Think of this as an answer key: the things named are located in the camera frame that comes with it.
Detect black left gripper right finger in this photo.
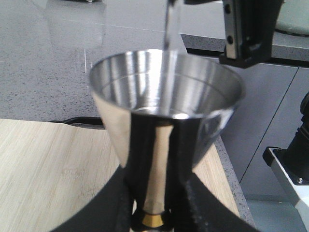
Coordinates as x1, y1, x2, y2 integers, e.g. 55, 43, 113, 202
166, 118, 256, 232

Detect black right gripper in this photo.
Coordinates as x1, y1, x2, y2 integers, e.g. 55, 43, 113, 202
183, 0, 283, 70

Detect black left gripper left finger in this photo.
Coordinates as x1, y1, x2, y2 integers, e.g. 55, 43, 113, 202
53, 116, 155, 232

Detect steel double jigger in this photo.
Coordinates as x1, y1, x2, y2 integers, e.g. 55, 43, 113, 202
89, 49, 245, 231

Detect pale green pot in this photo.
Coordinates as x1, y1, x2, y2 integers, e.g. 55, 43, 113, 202
276, 0, 309, 36

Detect wooden cutting board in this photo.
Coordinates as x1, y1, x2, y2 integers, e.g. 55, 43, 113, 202
0, 118, 241, 232

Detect black and white camera stand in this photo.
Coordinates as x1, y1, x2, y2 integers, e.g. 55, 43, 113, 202
263, 94, 309, 231

